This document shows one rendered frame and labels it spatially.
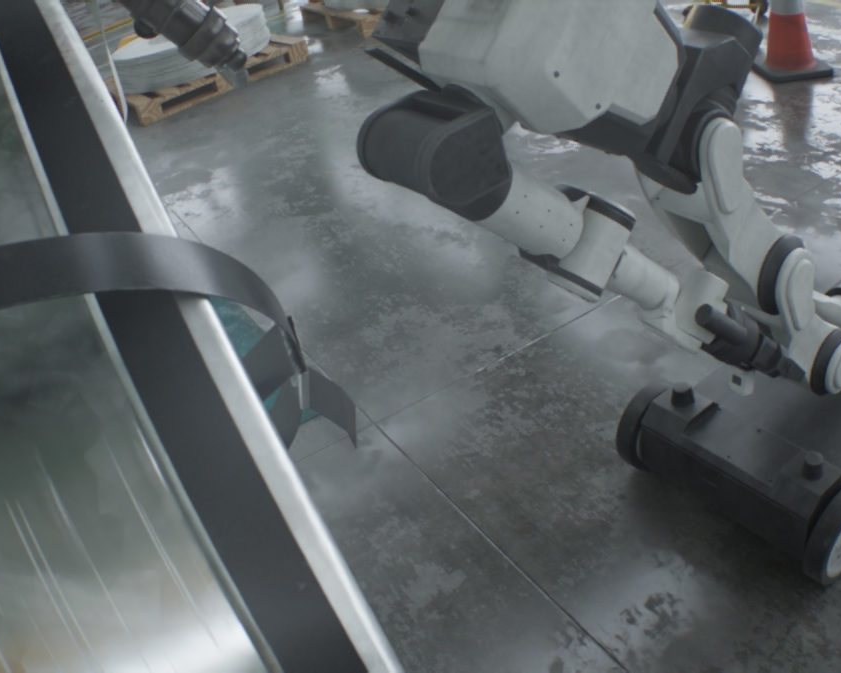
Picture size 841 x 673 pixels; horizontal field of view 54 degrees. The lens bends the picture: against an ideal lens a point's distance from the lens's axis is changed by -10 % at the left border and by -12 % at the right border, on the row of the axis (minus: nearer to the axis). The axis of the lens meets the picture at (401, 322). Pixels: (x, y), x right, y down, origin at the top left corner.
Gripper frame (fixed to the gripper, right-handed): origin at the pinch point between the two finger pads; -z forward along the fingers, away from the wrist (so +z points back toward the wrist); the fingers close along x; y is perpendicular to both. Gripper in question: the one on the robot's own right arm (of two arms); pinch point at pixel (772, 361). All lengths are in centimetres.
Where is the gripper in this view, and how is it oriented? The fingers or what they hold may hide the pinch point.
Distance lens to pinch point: 156.3
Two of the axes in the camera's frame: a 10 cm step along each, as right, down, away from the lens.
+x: 3.8, 2.8, -8.8
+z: -8.1, -3.5, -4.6
